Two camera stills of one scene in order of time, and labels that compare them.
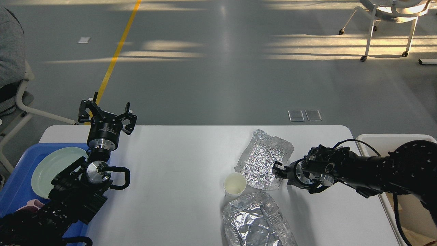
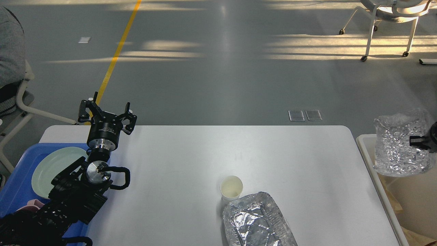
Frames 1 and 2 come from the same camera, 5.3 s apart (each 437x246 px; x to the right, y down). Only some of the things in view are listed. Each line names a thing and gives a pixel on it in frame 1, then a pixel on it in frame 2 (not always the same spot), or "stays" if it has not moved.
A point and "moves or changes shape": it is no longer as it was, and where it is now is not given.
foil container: (256, 219) stays
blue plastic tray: (17, 190) stays
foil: (257, 158) → (393, 155)
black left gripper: (104, 131) stays
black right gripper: (296, 176) → (427, 142)
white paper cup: (234, 184) moves or changes shape
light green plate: (50, 163) stays
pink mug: (33, 206) stays
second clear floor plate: (296, 115) stays
